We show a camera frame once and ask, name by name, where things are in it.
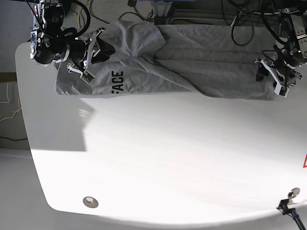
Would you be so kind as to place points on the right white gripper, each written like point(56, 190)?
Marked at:
point(96, 50)

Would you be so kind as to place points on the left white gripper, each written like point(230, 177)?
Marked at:
point(282, 70)

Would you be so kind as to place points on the grey T-shirt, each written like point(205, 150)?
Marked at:
point(175, 58)

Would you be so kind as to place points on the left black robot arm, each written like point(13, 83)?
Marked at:
point(293, 28)

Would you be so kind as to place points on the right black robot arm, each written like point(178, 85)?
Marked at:
point(49, 42)

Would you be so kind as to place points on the red triangle warning sticker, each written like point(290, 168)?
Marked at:
point(305, 162)

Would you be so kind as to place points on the silver round table grommet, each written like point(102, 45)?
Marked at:
point(294, 193)

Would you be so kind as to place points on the silver round table insert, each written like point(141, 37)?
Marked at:
point(90, 202)

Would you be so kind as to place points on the aluminium frame post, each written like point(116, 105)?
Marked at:
point(161, 11)

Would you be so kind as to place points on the black camera clamp mount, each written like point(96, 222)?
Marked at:
point(285, 210)

